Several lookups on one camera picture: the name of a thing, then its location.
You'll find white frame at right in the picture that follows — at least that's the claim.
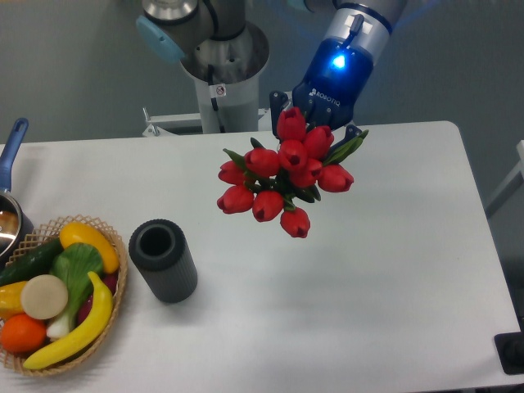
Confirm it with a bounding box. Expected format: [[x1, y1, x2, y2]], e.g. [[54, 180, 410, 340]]
[[485, 140, 523, 219]]

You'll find green bok choy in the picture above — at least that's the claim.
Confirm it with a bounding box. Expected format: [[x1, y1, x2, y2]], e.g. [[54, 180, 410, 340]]
[[47, 242, 103, 341]]

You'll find dark red vegetable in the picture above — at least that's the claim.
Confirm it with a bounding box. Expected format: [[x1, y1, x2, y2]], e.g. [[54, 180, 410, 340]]
[[76, 272, 119, 325]]

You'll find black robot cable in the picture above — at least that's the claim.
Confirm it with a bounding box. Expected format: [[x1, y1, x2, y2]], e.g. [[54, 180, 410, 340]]
[[206, 64, 226, 133]]

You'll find woven wicker basket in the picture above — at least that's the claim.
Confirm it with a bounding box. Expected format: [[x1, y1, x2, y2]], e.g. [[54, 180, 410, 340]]
[[1, 215, 128, 377]]

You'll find metal mounting bracket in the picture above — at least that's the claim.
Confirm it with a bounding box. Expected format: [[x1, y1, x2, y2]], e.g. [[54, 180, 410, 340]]
[[142, 105, 271, 137]]

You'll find beige round slice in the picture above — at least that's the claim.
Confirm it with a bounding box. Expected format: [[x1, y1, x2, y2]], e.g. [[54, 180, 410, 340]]
[[20, 274, 69, 320]]

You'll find orange fruit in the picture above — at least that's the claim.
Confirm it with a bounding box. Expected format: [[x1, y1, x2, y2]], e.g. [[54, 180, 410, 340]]
[[1, 314, 47, 353]]

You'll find blue handled saucepan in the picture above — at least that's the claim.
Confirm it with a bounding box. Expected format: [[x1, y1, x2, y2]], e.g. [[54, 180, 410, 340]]
[[1, 118, 34, 269]]

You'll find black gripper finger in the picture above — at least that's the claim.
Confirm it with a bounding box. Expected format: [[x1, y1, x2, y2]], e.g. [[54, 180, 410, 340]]
[[329, 124, 362, 153], [269, 90, 288, 134]]

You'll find black device at edge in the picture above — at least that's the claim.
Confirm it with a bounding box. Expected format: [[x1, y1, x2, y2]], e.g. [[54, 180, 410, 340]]
[[494, 332, 523, 375]]

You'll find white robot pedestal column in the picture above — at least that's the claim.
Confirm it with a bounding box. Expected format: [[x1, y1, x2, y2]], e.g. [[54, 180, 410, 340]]
[[181, 21, 269, 118]]

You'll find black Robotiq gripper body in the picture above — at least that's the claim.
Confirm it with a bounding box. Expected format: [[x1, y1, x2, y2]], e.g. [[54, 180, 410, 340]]
[[292, 38, 373, 129]]

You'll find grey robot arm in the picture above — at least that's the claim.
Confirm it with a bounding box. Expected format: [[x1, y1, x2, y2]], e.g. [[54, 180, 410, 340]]
[[136, 1, 405, 136]]

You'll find dark grey ribbed vase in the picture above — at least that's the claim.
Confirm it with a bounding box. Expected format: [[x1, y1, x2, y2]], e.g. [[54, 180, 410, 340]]
[[129, 219, 198, 304]]

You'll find yellow bell pepper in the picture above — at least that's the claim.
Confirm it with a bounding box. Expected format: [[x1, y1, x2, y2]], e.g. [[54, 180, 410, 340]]
[[0, 281, 27, 321]]

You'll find dark green cucumber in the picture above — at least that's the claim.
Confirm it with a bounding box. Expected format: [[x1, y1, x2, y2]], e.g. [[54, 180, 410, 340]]
[[1, 238, 64, 286]]

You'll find yellow banana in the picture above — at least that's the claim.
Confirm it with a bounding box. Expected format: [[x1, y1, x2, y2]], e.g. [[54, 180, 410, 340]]
[[23, 272, 113, 370]]

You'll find red tulip bouquet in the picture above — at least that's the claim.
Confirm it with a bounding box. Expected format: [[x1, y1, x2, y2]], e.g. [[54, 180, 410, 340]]
[[217, 107, 368, 238]]

